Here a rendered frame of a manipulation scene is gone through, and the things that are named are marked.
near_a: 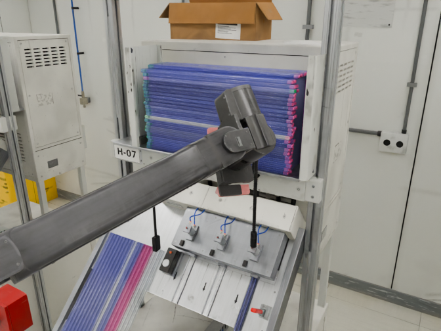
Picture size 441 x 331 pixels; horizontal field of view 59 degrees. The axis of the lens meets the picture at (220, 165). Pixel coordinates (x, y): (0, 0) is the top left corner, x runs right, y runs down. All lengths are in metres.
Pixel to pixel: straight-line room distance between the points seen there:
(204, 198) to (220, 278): 0.25
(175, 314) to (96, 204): 1.31
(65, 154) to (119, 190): 1.78
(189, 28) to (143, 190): 1.11
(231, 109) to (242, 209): 0.58
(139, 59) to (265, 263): 0.75
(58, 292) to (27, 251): 2.08
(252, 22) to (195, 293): 0.92
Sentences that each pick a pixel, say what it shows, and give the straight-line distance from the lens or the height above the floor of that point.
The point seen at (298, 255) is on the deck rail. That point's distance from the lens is 1.20.
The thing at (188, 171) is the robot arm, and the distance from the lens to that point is 0.57.
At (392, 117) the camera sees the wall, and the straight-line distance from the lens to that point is 2.53.
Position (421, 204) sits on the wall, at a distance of 2.68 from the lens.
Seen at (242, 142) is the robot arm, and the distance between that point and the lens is 0.62.
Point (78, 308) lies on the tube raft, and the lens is 1.47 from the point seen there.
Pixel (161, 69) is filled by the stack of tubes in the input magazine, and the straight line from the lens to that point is 1.25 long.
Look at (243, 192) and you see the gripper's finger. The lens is 0.78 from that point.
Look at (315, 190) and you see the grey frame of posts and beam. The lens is 1.11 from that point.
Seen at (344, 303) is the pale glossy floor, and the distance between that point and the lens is 2.92.
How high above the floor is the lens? 1.79
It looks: 20 degrees down
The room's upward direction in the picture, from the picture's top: straight up
